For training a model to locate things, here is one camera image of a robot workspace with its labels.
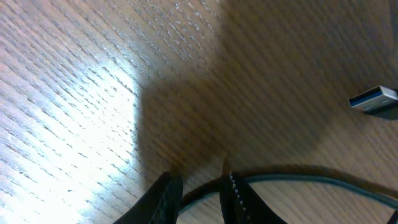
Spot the short black usb cable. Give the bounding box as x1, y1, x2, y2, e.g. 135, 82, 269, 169
178, 85, 398, 224

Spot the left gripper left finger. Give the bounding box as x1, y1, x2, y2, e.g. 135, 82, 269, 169
114, 172, 183, 224

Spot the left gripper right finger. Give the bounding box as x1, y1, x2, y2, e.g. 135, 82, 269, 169
220, 173, 287, 224

